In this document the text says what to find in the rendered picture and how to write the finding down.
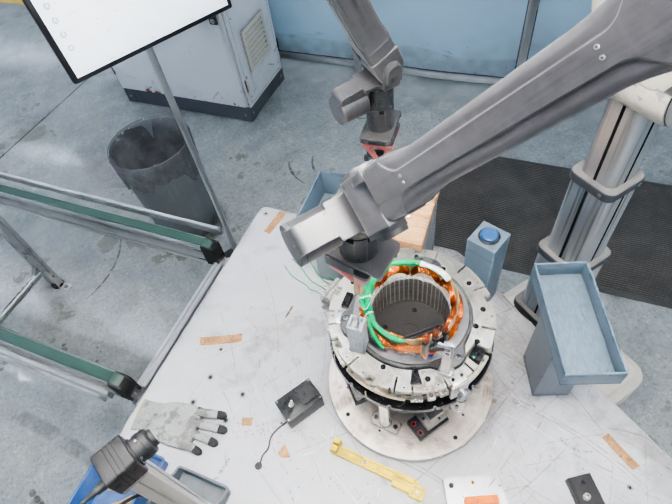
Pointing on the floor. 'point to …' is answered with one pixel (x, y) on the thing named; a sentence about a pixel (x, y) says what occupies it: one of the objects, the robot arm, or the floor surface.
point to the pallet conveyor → (123, 387)
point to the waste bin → (178, 197)
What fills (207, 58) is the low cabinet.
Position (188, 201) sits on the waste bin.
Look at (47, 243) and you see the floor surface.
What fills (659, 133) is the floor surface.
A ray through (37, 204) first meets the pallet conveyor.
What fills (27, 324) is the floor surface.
